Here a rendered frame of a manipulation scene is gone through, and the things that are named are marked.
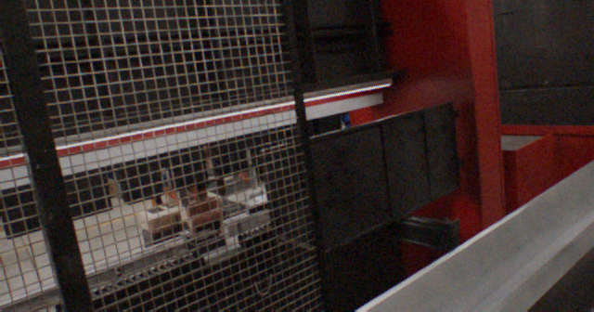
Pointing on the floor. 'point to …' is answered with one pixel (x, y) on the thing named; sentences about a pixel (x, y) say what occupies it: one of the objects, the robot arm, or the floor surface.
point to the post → (41, 148)
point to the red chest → (525, 167)
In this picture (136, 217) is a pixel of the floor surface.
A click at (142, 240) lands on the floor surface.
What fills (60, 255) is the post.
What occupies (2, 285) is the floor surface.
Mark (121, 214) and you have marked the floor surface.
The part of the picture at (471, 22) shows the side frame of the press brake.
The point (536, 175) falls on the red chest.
